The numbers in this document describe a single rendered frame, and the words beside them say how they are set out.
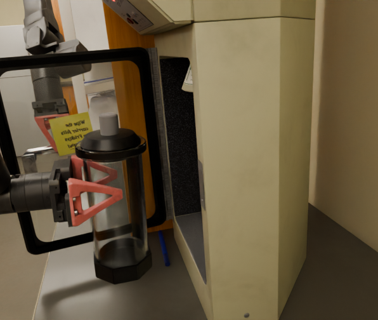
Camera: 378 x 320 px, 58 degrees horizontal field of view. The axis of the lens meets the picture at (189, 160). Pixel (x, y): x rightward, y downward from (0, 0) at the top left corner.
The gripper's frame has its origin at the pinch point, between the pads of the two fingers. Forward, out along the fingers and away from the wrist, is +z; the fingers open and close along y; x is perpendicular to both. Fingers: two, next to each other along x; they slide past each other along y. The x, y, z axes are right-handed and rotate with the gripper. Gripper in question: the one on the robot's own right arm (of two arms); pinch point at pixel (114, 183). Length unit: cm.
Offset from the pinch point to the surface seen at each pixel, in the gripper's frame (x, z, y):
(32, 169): 1.4, -14.5, 15.3
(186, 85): -15.0, 12.4, 1.0
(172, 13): -24.5, 7.4, -11.6
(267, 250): 8.6, 21.3, -12.4
